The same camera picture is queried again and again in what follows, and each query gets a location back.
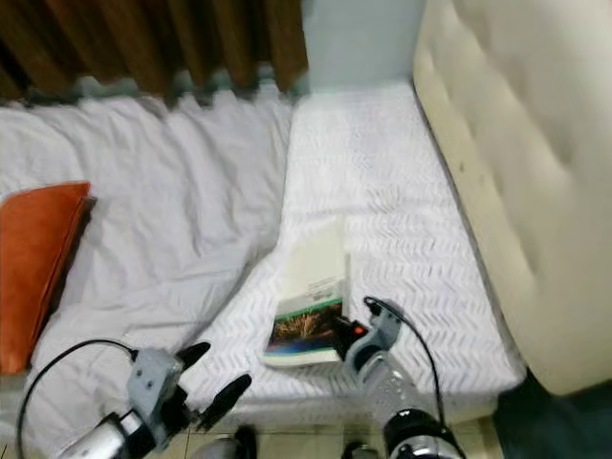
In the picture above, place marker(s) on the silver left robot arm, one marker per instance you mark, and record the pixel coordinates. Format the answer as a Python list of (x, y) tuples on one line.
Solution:
[(110, 442)]

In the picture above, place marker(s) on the orange pillow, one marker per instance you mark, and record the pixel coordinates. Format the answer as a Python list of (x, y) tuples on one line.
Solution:
[(38, 268)]

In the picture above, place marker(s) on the cream tufted headboard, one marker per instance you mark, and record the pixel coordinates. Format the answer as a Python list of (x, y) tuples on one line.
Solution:
[(526, 143)]

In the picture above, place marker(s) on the book with fireworks cover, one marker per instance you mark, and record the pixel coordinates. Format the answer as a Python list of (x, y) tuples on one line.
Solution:
[(311, 287)]

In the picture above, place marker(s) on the grey robot left leg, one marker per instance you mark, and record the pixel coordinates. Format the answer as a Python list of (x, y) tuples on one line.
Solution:
[(222, 449)]

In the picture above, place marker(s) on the brown wooden slat panel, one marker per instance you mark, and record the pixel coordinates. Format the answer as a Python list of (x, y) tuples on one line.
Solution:
[(134, 38)]

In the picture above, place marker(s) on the white wrinkled duvet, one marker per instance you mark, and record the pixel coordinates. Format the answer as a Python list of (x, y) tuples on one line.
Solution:
[(172, 220)]

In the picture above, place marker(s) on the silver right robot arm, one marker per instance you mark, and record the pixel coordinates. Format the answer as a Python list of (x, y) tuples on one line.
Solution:
[(392, 390)]

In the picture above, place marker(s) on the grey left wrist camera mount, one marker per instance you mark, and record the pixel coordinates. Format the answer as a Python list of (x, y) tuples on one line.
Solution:
[(153, 378)]

